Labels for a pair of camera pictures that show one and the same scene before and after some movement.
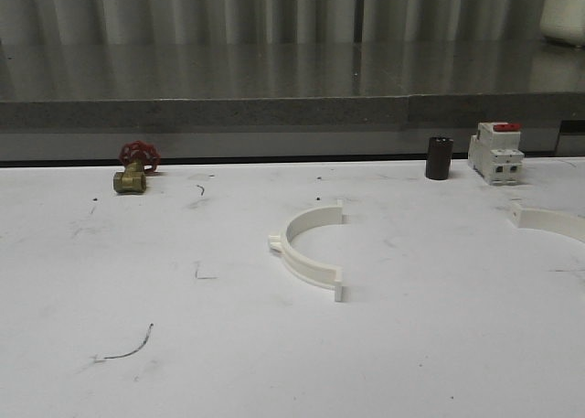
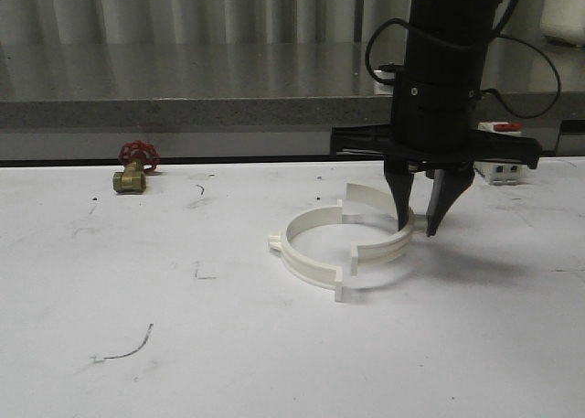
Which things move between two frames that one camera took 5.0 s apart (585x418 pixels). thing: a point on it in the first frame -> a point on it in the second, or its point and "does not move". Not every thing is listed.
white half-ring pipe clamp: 323,276 does not move
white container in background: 563,12 does not move
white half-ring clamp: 569,224 -> 366,203
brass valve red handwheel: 137,157 does not move
